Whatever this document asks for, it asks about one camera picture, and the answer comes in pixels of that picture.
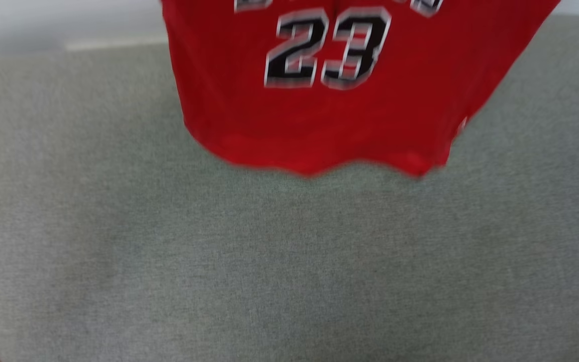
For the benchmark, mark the red basketball jersey number 23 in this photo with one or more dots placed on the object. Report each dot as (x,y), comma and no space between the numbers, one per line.
(319,120)

